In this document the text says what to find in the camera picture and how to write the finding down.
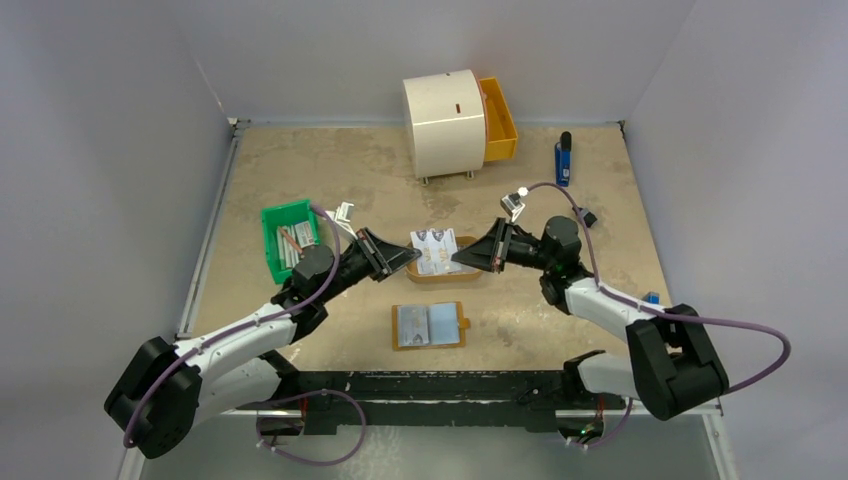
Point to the small card box in bin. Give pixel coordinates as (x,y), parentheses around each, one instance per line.
(304,234)

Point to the small black knob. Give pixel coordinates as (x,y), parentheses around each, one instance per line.
(588,217)

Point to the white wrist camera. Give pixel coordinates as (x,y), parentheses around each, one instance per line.
(513,203)
(341,217)

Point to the green plastic bin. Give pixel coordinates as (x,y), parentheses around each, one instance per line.
(284,215)

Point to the yellow leather card holder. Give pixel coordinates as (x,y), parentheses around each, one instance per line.
(447,327)

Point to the yellow open drawer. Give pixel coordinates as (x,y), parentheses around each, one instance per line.
(501,133)

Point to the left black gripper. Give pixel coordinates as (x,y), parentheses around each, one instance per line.
(382,257)

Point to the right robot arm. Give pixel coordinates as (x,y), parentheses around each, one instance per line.
(652,335)

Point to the brown pencil in bin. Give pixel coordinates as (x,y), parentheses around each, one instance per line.
(290,240)

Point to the yellow oval plastic tray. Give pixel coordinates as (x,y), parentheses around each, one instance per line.
(459,275)

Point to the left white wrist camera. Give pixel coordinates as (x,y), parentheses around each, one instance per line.
(341,217)

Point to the white credit card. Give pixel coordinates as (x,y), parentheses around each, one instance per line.
(413,327)

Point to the cream round drawer cabinet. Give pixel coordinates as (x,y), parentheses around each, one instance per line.
(446,124)

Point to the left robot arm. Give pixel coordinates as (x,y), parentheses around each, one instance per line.
(167,388)

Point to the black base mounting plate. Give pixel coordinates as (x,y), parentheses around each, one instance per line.
(326,409)

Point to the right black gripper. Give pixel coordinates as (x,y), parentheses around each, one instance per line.
(501,244)

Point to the aluminium frame rail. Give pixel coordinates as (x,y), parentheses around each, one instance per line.
(670,390)

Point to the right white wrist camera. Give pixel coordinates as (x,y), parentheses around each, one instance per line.
(513,203)

